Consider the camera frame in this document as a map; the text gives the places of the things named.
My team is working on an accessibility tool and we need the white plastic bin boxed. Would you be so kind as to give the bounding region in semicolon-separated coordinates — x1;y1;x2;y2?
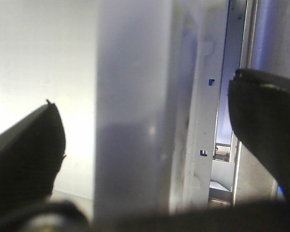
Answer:
0;0;228;219

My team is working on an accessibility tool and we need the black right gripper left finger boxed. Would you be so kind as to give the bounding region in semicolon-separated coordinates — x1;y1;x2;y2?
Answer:
0;102;66;208

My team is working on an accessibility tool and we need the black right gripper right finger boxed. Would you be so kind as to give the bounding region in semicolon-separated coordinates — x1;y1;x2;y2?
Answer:
231;69;290;201

